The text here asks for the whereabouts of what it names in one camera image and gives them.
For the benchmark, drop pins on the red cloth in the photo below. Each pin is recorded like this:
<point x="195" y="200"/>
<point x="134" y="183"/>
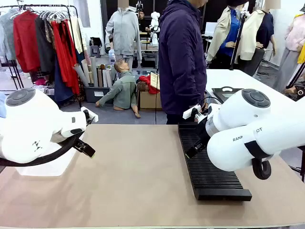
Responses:
<point x="146" y="82"/>

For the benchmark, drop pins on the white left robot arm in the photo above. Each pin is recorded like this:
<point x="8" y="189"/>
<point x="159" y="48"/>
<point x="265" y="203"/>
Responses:
<point x="31" y="128"/>

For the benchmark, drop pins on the black slotted PCB rack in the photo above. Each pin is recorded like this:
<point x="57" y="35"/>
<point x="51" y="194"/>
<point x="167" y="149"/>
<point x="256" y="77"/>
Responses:
<point x="209" y="176"/>

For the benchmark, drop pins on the clear plastic box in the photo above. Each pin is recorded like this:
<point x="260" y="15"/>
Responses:
<point x="47" y="169"/>

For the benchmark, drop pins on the cream hanging garment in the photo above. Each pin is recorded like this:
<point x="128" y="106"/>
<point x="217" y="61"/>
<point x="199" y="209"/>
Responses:
<point x="76" y="35"/>

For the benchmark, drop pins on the red hanging dress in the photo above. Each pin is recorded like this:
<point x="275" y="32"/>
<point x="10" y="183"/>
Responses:
<point x="64" y="55"/>

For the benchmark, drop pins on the plastic water bottle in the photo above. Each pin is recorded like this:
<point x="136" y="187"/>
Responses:
<point x="112" y="57"/>

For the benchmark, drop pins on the brown cardboard box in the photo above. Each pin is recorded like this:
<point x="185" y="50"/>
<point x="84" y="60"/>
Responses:
<point x="149" y="100"/>

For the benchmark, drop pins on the black clothes rack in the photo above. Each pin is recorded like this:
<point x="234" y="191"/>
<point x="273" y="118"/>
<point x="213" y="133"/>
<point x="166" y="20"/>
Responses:
<point x="71" y="14"/>

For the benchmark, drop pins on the light blue cloth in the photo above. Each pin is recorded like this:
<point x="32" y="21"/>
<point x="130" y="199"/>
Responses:
<point x="2" y="105"/>

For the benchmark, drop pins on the person in purple jacket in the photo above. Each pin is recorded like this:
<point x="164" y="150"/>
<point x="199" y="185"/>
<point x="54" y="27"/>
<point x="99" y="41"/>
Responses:
<point x="181" y="59"/>

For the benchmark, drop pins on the white table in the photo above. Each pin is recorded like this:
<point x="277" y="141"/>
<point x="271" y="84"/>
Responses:
<point x="228" y="78"/>

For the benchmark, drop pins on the black metal stand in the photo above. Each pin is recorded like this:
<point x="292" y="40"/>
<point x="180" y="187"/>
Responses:
<point x="13" y="71"/>

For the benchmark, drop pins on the red cardigan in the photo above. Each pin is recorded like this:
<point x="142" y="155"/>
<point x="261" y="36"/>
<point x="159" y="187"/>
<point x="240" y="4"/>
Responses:
<point x="25" y="40"/>

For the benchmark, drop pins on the mannequin in grey hoodie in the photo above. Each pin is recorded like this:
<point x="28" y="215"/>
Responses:
<point x="124" y="31"/>

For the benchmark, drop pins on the white bear figure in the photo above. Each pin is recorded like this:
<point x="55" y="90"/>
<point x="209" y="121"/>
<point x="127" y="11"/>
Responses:
<point x="155" y="26"/>

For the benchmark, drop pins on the dark grey storage bin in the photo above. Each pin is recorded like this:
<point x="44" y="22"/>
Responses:
<point x="96" y="94"/>

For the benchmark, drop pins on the mannequin pink fluffy top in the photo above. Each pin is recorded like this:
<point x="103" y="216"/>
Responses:
<point x="293" y="47"/>

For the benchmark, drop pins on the black tripod pole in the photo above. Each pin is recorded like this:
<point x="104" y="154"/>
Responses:
<point x="238" y="38"/>

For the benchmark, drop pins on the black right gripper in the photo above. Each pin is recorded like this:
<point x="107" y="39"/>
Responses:
<point x="203" y="132"/>

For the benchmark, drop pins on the mannequin cream jacket navy top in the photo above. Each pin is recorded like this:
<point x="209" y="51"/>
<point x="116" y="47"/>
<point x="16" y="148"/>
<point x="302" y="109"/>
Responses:
<point x="259" y="35"/>

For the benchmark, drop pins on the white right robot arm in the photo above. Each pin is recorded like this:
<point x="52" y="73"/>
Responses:
<point x="238" y="133"/>

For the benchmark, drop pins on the grey knit sweater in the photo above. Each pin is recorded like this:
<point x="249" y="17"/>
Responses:
<point x="6" y="35"/>

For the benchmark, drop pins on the mannequin beige coat blue shirt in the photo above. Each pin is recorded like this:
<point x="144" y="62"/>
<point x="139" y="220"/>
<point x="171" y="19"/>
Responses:
<point x="226" y="33"/>

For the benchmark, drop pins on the mannequin torso green jacket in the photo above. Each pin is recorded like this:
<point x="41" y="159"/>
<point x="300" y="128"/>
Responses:
<point x="122" y="88"/>

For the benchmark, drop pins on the person in dark shirt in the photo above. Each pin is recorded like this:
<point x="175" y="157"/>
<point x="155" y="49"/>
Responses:
<point x="141" y="21"/>

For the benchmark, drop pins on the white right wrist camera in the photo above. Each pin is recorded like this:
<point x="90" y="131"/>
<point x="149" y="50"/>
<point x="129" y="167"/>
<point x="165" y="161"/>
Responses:
<point x="190" y="112"/>

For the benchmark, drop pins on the grey paper roll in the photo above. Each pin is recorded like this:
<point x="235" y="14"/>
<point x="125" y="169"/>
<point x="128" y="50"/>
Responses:
<point x="79" y="74"/>

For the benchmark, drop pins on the black hanging garment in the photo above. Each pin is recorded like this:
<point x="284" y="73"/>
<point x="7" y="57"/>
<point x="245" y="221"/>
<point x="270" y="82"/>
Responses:
<point x="44" y="45"/>

